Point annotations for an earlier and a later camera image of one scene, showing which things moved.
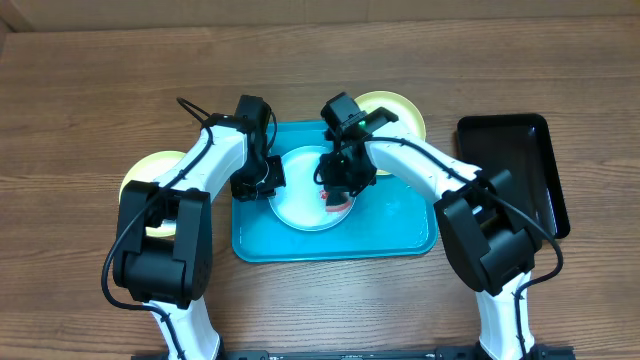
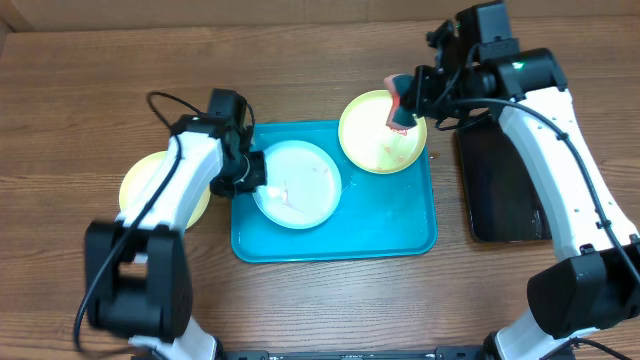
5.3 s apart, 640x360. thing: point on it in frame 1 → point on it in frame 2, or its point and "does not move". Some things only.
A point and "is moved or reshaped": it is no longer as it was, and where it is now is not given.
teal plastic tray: [387, 220] does not move
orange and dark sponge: [335, 201] → [403, 95]
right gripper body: [348, 179] → [437, 101]
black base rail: [541, 353] does not move
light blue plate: [301, 203] is moved or reshaped
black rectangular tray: [519, 144] does not move
